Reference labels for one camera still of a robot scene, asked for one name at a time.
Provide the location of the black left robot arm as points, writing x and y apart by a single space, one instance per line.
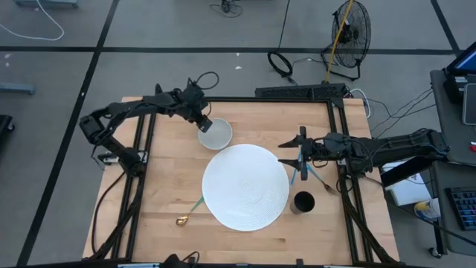
122 108

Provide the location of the black keyboard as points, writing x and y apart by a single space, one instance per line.
465 208

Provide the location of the large white plate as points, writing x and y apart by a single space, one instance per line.
245 188

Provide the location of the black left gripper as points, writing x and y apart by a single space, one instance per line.
194 102

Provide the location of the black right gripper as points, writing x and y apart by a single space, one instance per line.
329 147

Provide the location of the black aluminium table frame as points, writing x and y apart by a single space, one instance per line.
267 99

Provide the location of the black chair base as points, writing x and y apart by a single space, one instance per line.
4 128

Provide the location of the black monitor with blue screen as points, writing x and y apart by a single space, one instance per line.
465 61

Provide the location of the white ceramic bowl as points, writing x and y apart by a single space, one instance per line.
218 137

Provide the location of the black floor fan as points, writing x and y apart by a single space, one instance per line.
351 35

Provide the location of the black ribbed cup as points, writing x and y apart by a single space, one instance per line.
303 203

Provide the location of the black desktop box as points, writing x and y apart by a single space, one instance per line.
453 87

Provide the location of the grey desk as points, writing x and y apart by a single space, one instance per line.
455 141

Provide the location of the grey tablet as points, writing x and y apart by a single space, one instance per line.
470 104

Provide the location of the white container with yellow label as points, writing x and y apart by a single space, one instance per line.
427 209

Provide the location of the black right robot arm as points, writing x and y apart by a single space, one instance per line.
401 147

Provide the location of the grey floor foot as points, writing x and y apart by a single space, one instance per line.
46 3
16 88

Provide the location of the white box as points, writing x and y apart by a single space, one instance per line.
407 188

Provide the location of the small red object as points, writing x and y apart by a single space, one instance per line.
473 147

